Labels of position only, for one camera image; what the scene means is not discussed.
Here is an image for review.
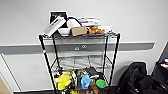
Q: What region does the brown cardboard box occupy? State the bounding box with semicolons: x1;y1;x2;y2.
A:
70;26;89;37

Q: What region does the orange plush toy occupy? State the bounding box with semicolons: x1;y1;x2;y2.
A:
86;25;106;36

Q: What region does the white bowl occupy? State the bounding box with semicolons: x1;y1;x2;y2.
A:
57;26;72;37

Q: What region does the black flat box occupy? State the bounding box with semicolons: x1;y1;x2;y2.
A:
85;67;101;80

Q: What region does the white box with print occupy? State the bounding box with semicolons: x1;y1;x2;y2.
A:
97;25;114;34

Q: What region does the blue plush toy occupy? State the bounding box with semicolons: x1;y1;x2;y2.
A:
79;73;94;91

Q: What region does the long white box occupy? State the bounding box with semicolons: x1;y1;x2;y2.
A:
42;16;67;37

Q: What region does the green bowl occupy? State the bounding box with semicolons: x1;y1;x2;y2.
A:
95;78;108;89

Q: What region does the black framed picture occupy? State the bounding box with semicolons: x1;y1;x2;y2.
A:
48;10;68;26

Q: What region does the black office chair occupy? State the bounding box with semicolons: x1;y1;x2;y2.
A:
115;61;168;94

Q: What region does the white wall socket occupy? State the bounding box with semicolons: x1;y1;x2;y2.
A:
81;43;88;50
73;46;81;52

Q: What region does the black wire shelf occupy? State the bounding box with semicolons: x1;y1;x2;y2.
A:
37;31;122;94

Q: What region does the long grey wall band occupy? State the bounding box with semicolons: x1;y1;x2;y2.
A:
0;41;156;55

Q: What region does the white door frame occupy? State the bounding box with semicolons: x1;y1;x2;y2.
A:
0;54;16;94

